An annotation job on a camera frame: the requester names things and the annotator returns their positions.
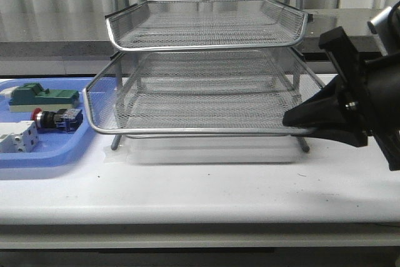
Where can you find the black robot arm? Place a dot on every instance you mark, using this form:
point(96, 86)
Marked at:
point(386, 26)

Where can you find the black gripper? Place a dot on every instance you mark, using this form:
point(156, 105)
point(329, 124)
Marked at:
point(374, 85)

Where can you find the grey background counter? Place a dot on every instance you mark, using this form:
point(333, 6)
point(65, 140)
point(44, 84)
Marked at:
point(77, 44)

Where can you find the silver mesh top tray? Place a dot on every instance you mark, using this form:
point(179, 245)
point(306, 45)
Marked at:
point(174, 25)

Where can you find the red emergency stop button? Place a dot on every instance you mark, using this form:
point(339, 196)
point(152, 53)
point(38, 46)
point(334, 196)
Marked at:
point(65, 120)

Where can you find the green electrical switch block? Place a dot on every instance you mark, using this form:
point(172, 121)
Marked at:
point(29, 96)

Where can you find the blue plastic tray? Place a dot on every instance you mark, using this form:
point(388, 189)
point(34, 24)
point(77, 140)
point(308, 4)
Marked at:
point(54, 147)

